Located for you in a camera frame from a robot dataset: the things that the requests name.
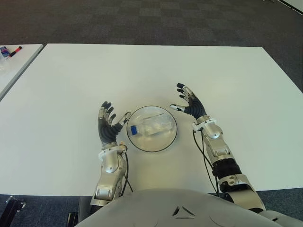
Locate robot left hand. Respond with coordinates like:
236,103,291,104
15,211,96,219
97,101,132,150

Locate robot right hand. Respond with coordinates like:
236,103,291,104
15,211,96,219
169,83,209,124

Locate clear water bottle blue cap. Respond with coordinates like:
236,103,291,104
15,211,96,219
130,112,173,137

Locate white plate black rim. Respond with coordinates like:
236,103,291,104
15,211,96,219
127,105,178,152

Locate grey robot torso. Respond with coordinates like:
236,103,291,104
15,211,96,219
75,188,282,227

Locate white side table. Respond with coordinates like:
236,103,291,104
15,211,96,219
0,44,45,100

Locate black table foot caster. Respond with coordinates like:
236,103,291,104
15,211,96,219
6,195,26,215

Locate red black marker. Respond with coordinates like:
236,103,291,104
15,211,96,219
9,45,23,58

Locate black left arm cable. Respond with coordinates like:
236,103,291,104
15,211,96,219
123,151,134,192

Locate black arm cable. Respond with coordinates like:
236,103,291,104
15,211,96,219
123,151,134,192
193,129,220,197

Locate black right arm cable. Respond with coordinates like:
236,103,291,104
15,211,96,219
193,129,220,197

